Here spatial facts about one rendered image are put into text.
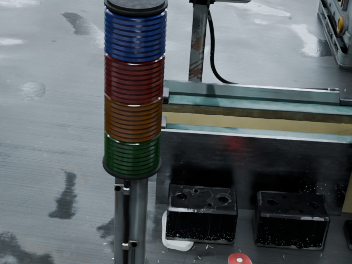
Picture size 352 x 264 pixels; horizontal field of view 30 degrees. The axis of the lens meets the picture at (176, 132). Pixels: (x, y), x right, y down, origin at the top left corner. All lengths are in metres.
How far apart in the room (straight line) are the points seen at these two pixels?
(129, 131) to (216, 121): 0.43
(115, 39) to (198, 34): 0.59
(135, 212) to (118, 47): 0.21
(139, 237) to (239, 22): 1.00
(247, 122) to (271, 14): 0.72
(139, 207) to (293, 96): 0.44
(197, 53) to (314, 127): 0.27
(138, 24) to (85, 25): 1.01
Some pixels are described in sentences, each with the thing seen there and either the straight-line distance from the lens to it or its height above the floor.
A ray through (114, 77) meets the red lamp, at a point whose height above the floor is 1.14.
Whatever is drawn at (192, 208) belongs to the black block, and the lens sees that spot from 0.93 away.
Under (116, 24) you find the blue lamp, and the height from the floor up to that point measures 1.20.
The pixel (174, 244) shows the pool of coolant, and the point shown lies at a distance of 0.96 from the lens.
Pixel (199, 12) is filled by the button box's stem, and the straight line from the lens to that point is 1.18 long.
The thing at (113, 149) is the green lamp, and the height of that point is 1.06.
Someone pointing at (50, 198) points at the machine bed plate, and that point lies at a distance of 1.04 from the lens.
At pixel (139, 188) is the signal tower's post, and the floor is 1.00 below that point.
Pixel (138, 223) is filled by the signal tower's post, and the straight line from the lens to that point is 0.75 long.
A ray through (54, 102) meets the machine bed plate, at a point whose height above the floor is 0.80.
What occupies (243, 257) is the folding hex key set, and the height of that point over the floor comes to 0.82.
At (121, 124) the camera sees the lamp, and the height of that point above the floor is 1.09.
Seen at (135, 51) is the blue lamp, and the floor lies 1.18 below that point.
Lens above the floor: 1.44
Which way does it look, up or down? 32 degrees down
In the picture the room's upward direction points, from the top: 4 degrees clockwise
